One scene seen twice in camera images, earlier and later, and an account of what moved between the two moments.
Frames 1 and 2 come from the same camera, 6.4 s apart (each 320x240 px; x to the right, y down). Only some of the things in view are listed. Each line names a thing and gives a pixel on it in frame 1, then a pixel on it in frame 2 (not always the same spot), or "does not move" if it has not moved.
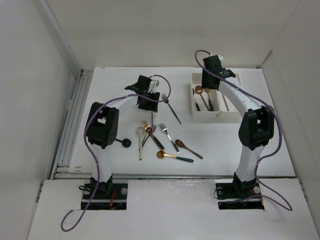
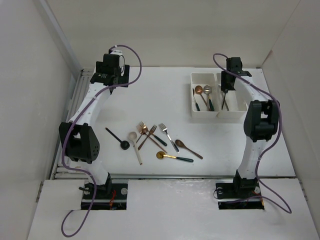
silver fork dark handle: x=164 y=128 does not move
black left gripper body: x=148 y=105 -> x=122 y=80
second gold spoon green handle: x=161 y=154 does not move
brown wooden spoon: x=179 y=143 does not move
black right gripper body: x=205 y=82 -> x=224 y=85
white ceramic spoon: x=141 y=131 -> x=133 y=136
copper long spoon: x=198 y=89 does not move
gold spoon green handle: x=196 y=104 does not move
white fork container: x=227 y=107 does not move
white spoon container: x=204 y=103 does not move
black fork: x=164 y=97 -> x=226 y=91
